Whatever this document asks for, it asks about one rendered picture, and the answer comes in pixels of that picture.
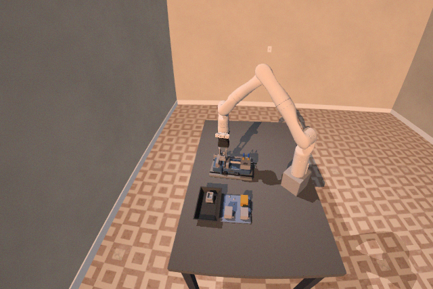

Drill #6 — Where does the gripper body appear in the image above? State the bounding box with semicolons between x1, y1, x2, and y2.
215;126;230;148

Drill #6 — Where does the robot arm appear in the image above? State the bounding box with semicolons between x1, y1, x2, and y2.
218;64;317;178

